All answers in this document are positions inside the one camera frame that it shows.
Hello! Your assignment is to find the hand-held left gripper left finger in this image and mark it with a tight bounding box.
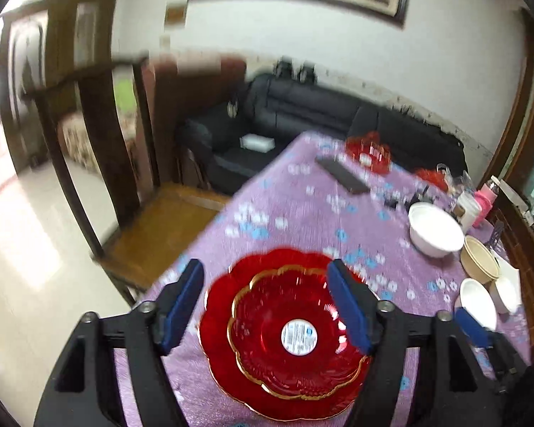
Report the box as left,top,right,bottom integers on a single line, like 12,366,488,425
33,258,205,427

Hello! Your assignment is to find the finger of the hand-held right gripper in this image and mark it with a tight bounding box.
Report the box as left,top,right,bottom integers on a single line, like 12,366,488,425
454,307,532,396

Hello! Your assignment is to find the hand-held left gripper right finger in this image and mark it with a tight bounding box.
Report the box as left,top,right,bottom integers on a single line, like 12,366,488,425
327,259,503,427

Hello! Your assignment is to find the large red scalloped plate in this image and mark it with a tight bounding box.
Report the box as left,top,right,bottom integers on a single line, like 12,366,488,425
198,248,386,421

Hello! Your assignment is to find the beige bowl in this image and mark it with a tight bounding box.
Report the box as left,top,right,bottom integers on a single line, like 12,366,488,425
460,236,501,285

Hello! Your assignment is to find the small red gold-rimmed plate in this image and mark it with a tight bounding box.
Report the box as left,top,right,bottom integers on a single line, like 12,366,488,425
228,264,373,400

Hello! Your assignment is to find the large white bowl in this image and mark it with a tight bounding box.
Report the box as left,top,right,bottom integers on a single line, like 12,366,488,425
408,201,466,259

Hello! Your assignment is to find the small white bowl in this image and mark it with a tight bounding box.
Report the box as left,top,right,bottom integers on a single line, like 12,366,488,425
489,276,521,314
460,278,498,332

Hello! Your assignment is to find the wooden lattice furniture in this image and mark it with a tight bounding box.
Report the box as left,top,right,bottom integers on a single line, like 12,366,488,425
489,211,534,348

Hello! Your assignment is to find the wooden chair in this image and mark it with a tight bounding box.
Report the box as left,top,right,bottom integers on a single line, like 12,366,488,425
24,56,232,307

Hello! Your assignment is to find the purple floral tablecloth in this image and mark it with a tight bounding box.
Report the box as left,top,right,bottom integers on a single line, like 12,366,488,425
113,131,532,427

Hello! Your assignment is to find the white plastic jar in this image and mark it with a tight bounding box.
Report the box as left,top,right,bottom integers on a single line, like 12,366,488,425
456,193,483,232

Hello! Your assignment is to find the bottle with pink knit sleeve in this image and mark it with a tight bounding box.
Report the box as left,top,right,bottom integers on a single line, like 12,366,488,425
474,181,500,227

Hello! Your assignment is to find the black smartphone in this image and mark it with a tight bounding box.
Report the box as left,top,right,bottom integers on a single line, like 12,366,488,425
316,155,370,195

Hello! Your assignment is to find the red plastic bag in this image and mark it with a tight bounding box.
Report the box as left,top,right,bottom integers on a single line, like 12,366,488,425
416,167,450,192

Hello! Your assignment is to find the red glass fruit dish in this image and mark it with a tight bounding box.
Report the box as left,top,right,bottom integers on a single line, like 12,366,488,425
345,131,392,174

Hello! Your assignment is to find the white tissue box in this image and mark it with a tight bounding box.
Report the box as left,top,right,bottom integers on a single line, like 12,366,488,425
240,133,276,152

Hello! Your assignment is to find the black leather sofa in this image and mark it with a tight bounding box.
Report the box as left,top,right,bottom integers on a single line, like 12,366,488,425
178,73,468,196

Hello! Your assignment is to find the black gadget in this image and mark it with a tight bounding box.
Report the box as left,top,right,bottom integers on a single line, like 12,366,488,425
296,60,318,83
275,56,295,79

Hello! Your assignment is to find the small wall plaque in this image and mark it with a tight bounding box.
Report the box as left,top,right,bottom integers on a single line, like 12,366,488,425
166,4,188,25

